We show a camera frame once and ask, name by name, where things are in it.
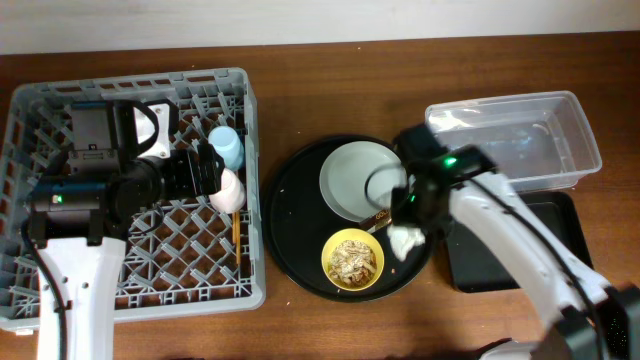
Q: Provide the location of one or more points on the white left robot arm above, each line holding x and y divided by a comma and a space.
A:
80, 212

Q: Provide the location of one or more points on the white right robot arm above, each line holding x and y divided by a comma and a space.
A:
584, 315

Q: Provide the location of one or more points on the yellow bowl with food scraps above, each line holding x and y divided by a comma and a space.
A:
352, 259

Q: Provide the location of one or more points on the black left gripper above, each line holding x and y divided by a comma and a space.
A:
210, 170

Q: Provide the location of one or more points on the white round plate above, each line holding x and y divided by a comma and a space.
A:
357, 178

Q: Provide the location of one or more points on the gold brown snack wrapper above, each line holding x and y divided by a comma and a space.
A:
376, 222

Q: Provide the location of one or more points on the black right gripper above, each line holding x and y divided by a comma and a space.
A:
406, 215

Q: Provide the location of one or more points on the white tissue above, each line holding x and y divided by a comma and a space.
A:
404, 239

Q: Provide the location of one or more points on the round black tray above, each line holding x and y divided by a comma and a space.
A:
297, 222

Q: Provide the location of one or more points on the light blue plastic cup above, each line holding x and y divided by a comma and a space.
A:
228, 145

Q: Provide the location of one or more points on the clear plastic storage bin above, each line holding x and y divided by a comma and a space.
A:
540, 141

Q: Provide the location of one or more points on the pink plastic cup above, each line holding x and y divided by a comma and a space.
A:
232, 195

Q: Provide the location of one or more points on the grey dishwasher rack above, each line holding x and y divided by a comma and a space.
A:
181, 260

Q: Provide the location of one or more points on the wooden chopstick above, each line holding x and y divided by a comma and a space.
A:
237, 236

